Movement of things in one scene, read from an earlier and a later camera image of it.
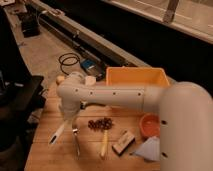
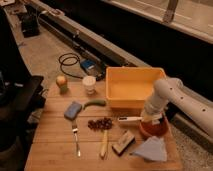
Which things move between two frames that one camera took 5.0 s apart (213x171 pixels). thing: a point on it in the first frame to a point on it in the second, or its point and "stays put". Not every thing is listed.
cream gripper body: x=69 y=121 to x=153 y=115
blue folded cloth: x=150 y=149 stays put
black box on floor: x=30 y=24 stays put
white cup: x=90 y=80 stays put
